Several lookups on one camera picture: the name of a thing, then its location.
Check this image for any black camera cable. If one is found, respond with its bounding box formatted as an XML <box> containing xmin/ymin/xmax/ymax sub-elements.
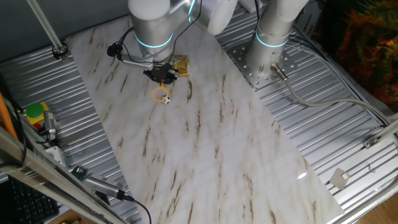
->
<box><xmin>123</xmin><ymin>194</ymin><xmax>153</xmax><ymax>224</ymax></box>

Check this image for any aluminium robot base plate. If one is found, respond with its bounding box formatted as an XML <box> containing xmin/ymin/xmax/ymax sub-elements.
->
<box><xmin>226</xmin><ymin>42</ymin><xmax>298</xmax><ymax>91</ymax></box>

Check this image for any aluminium frame bar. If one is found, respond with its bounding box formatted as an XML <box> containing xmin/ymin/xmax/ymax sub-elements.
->
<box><xmin>0</xmin><ymin>126</ymin><xmax>125</xmax><ymax>224</ymax></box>

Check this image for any marble pattern table sheet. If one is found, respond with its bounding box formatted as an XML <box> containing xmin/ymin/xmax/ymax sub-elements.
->
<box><xmin>65</xmin><ymin>12</ymin><xmax>346</xmax><ymax>224</ymax></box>

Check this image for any silver ribbed camera device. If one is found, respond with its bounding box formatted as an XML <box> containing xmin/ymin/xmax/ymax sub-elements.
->
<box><xmin>83</xmin><ymin>173</ymin><xmax>125</xmax><ymax>200</ymax></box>

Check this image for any gold foil snack packet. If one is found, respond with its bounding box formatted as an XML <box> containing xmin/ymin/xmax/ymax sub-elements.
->
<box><xmin>171</xmin><ymin>54</ymin><xmax>190</xmax><ymax>78</ymax></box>

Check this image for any yellow bubble ring wand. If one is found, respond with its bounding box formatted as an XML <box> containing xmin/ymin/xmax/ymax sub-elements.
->
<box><xmin>151</xmin><ymin>80</ymin><xmax>170</xmax><ymax>103</ymax></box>

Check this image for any short aluminium profile bar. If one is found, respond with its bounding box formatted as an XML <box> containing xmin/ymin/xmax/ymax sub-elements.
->
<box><xmin>373</xmin><ymin>119</ymin><xmax>398</xmax><ymax>141</ymax></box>

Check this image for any orange pole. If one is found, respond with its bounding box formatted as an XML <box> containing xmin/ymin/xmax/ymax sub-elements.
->
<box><xmin>0</xmin><ymin>91</ymin><xmax>18</xmax><ymax>139</ymax></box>

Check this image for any long black cable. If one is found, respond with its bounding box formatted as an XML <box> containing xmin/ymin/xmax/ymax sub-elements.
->
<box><xmin>164</xmin><ymin>0</ymin><xmax>203</xmax><ymax>65</ymax></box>
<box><xmin>116</xmin><ymin>26</ymin><xmax>170</xmax><ymax>66</ymax></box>

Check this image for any yellow emergency stop box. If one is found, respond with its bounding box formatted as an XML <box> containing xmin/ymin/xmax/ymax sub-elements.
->
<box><xmin>25</xmin><ymin>101</ymin><xmax>50</xmax><ymax>125</ymax></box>

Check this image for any thick grey robot cable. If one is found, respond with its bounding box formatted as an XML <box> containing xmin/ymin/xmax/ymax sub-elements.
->
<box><xmin>270</xmin><ymin>63</ymin><xmax>391</xmax><ymax>125</ymax></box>

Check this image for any brown cardboard box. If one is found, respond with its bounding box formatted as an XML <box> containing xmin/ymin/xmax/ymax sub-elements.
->
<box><xmin>57</xmin><ymin>216</ymin><xmax>83</xmax><ymax>224</ymax></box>

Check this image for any black keyboard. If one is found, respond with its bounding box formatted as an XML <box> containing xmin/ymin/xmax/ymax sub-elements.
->
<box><xmin>7</xmin><ymin>175</ymin><xmax>60</xmax><ymax>224</ymax></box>

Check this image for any small silver metal device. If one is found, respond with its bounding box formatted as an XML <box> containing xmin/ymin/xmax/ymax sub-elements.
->
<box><xmin>42</xmin><ymin>110</ymin><xmax>57</xmax><ymax>141</ymax></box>

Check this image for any colourful patterned cloth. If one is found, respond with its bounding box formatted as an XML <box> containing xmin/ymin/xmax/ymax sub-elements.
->
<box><xmin>313</xmin><ymin>0</ymin><xmax>398</xmax><ymax>103</ymax></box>

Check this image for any silver tripod pole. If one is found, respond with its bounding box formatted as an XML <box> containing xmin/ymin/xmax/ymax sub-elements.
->
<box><xmin>26</xmin><ymin>0</ymin><xmax>68</xmax><ymax>60</ymax></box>

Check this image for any metal corner bracket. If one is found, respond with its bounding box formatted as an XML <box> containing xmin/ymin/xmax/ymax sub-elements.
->
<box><xmin>363</xmin><ymin>136</ymin><xmax>379</xmax><ymax>149</ymax></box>

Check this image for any black round cable knob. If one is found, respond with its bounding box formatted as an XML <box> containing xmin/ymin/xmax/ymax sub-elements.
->
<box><xmin>106</xmin><ymin>42</ymin><xmax>123</xmax><ymax>58</ymax></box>

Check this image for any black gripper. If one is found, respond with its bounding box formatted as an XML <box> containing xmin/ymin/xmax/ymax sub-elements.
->
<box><xmin>142</xmin><ymin>62</ymin><xmax>180</xmax><ymax>85</ymax></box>

